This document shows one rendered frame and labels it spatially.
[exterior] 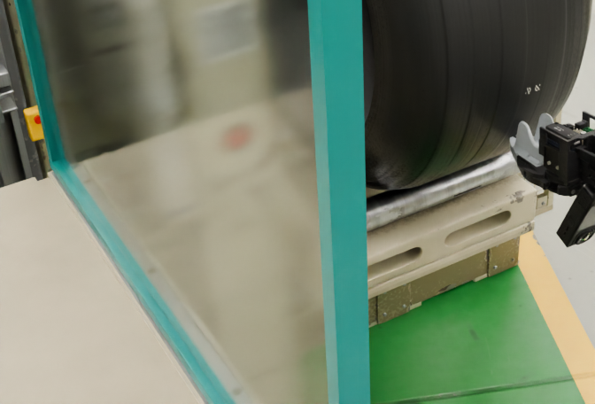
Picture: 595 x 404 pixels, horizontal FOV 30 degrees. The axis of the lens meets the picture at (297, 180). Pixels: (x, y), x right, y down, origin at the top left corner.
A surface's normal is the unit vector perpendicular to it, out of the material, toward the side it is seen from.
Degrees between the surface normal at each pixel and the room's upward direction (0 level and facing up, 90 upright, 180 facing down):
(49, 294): 0
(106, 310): 0
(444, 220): 0
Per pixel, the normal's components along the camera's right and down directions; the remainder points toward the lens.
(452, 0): 0.19, 0.26
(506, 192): -0.05, -0.81
